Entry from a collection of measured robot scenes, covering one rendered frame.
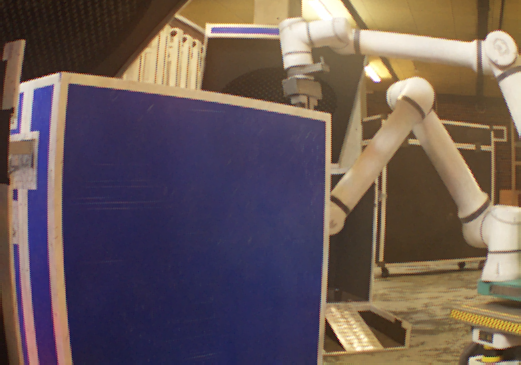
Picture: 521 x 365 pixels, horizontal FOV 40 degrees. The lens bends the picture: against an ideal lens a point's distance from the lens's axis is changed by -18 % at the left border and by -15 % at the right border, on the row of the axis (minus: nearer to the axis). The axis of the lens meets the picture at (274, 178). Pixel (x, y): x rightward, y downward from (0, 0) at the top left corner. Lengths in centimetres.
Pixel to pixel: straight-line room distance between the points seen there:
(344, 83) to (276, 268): 289
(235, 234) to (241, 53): 276
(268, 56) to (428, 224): 418
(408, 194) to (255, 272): 635
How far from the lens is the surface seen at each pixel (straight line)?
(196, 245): 194
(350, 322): 420
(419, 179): 848
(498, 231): 288
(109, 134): 173
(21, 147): 131
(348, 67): 488
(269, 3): 786
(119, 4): 279
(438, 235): 860
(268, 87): 501
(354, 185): 264
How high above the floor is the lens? 68
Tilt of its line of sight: 2 degrees up
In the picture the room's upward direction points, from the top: 1 degrees clockwise
